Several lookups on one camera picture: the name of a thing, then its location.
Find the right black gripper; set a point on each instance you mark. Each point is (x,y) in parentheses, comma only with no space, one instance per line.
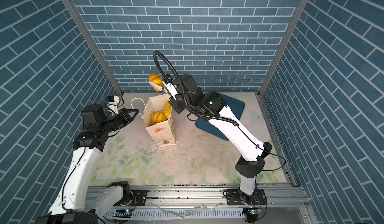
(178,107)

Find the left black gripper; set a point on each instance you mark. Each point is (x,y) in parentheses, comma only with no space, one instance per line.
(125,117)

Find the white printed paper bag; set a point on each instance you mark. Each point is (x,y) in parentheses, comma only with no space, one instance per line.
(163,134)

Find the silver metal tongs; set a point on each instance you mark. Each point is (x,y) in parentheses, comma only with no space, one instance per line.
(163,89)

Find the small round croissant top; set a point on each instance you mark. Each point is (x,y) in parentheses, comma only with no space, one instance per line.
(156,82)

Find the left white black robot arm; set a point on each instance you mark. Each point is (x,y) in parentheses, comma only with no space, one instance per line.
(69,206)

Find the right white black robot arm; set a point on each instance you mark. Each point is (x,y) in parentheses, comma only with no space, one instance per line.
(215,110)

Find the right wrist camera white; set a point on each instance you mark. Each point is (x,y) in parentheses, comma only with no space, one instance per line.
(171,89)

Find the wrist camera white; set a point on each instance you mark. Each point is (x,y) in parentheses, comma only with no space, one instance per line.
(171,89)
(113,103)

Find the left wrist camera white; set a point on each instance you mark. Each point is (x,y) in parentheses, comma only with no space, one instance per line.
(113,103)

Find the right aluminium corner post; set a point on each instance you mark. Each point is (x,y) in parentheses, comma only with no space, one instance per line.
(283,44)

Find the aluminium corner post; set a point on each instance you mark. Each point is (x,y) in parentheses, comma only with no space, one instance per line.
(79,22)
(283,44)

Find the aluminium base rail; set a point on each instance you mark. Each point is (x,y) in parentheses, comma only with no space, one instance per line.
(150,203)

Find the left aluminium corner post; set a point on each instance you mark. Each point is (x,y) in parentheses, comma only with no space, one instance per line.
(79,22)

